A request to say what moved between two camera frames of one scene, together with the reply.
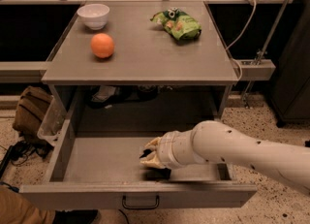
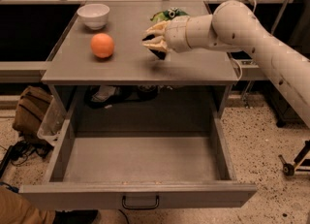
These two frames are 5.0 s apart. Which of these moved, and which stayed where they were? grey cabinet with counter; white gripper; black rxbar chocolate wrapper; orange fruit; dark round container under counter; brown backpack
Moved: white gripper; black rxbar chocolate wrapper
Stayed: orange fruit; brown backpack; dark round container under counter; grey cabinet with counter
